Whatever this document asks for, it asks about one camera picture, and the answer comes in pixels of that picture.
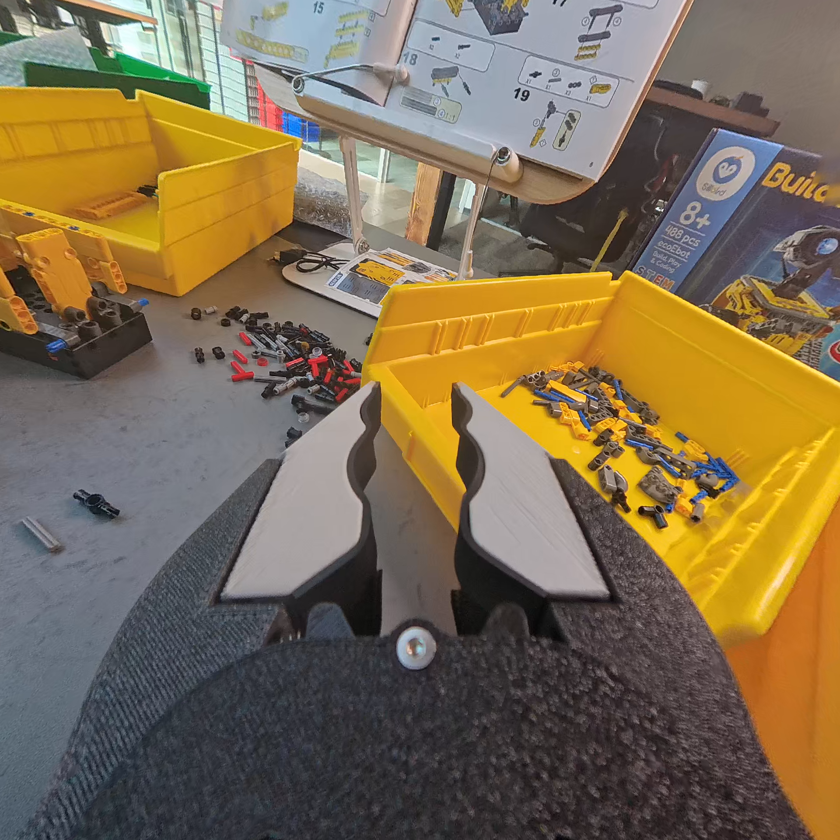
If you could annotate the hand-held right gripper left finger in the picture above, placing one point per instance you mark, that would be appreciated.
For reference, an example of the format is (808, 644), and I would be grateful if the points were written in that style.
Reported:
(295, 525)

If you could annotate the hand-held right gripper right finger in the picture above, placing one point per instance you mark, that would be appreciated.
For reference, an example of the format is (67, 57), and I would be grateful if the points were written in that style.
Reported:
(531, 525)

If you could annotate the heap of grey yellow lego parts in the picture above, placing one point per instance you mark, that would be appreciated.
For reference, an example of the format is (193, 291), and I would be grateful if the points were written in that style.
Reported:
(623, 420)

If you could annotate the pile of small lego pins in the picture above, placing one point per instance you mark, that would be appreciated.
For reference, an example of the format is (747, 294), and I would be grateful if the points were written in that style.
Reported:
(308, 367)

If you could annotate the light grey lego pin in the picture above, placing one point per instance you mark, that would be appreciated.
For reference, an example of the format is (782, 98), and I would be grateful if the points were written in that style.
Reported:
(40, 533)

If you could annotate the yellow black lego model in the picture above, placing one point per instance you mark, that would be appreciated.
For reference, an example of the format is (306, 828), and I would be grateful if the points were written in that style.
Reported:
(52, 262)

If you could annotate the green plastic bin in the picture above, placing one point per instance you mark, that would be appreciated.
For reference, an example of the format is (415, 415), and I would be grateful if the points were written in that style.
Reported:
(151, 72)

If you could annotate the black lego pin connector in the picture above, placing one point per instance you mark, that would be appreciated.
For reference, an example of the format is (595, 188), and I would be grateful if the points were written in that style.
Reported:
(97, 503)

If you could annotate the folded leaflet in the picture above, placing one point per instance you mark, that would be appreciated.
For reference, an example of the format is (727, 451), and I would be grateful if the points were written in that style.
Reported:
(374, 275)

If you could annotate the black office chair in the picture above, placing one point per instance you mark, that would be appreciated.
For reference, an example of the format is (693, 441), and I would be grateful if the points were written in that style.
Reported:
(590, 210)

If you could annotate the grey bubble wrap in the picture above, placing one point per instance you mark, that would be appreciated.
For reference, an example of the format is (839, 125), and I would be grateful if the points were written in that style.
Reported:
(321, 203)

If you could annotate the blue toy kit box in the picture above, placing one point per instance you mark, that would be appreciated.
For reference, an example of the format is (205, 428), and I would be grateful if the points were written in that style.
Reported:
(722, 216)

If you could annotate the white wooden book stand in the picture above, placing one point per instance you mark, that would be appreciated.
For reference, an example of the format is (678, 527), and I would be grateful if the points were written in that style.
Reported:
(407, 134)

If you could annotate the rack of coloured bins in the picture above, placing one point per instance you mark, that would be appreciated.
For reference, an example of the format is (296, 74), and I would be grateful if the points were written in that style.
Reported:
(262, 105)

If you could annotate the brown wooden desk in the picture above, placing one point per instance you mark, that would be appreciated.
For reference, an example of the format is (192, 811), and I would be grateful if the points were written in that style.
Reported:
(709, 108)

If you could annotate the heap of plastic bags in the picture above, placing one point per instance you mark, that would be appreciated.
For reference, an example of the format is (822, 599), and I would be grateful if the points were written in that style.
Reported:
(39, 56)

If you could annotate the wooden support post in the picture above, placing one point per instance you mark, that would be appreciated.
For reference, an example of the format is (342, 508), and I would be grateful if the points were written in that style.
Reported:
(420, 203)

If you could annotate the orange lego frame panel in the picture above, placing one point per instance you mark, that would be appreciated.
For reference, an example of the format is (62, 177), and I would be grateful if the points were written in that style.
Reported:
(108, 205)

